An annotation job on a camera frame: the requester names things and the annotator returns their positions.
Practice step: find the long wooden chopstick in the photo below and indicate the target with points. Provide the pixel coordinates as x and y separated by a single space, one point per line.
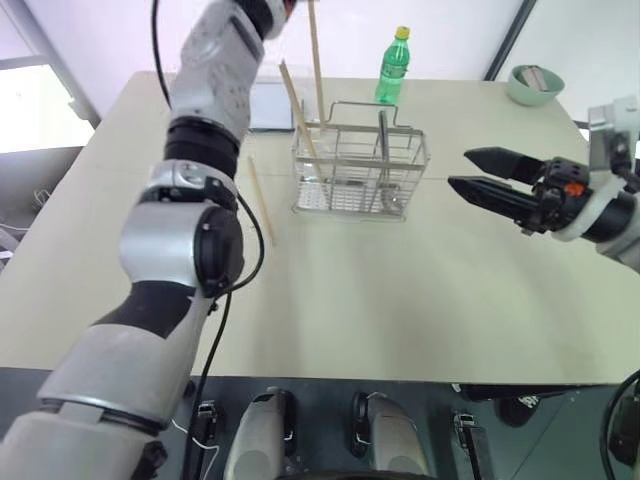
317 65
295 100
261 200

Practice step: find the green plastic bottle yellow cap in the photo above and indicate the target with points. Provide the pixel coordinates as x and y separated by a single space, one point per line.
392 70

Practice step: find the dark window frame post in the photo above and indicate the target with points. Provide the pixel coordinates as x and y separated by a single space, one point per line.
507 40

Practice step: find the metal spoon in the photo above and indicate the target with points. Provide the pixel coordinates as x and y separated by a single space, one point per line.
384 150

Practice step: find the white flat sheet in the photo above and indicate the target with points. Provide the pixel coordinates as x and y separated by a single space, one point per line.
270 107

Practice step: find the pale green bowl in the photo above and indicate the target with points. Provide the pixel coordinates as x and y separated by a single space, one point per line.
530 96

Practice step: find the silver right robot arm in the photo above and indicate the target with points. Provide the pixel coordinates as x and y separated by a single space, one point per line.
625 252

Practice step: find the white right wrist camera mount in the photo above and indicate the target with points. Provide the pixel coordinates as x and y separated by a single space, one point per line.
607 150

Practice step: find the dark base under table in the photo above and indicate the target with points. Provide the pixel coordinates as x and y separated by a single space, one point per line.
520 400

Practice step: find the black metal clamp bracket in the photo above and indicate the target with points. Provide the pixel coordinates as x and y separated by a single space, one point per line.
472 445
204 430

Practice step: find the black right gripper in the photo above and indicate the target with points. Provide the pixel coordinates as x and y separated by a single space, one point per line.
555 200

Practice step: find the pinkish packet in bowl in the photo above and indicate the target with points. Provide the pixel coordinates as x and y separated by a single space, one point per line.
534 77

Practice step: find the grey rounded robot leg shell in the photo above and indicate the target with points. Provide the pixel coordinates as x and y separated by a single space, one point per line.
257 440
395 440

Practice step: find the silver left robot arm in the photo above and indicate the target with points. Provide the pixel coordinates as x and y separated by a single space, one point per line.
155 250

